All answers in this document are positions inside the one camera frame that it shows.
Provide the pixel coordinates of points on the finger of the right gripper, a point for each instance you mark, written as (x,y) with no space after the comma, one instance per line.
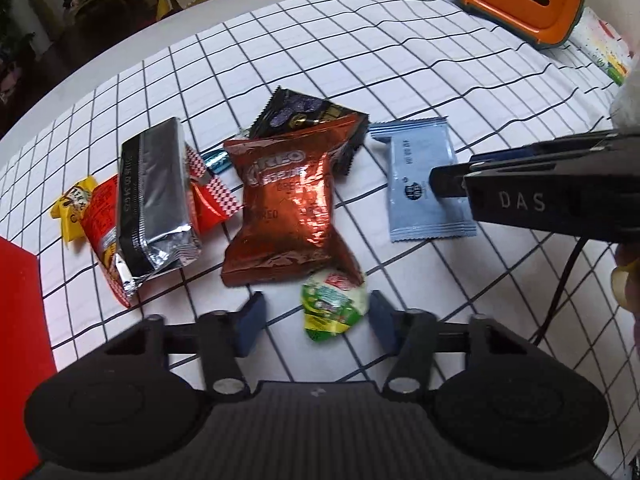
(564,145)
(448,181)

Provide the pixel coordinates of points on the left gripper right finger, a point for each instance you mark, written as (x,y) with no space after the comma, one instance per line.
(409,336)

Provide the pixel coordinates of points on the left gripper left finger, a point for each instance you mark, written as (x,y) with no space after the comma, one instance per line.
(224,337)

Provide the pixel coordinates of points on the light blue wafer packet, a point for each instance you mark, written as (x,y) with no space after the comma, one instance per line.
(414,148)

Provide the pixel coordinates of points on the silver black foil packet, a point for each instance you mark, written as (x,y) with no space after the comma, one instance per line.
(155,221)

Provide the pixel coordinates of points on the copper Oreo snack bag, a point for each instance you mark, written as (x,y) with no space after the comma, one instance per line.
(287,230)

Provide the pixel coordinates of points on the red checkered snack bag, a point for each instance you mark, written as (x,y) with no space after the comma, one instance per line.
(213,203)

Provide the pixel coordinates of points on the black starry snack packet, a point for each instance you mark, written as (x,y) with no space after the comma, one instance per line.
(289,111)

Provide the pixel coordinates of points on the blue candy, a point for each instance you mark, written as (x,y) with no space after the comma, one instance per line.
(216,161)

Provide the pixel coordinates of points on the yellow snack packet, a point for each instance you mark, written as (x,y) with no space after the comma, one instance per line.
(70,207)

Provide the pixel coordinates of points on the person right hand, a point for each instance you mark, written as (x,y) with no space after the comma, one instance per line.
(625,278)

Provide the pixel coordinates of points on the colourful printed paper pack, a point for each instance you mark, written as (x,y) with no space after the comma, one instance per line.
(599,41)

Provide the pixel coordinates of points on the white grid tablecloth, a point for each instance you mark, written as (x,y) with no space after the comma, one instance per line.
(391,59)

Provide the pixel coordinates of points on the red storage box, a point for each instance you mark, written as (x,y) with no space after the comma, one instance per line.
(26,357)

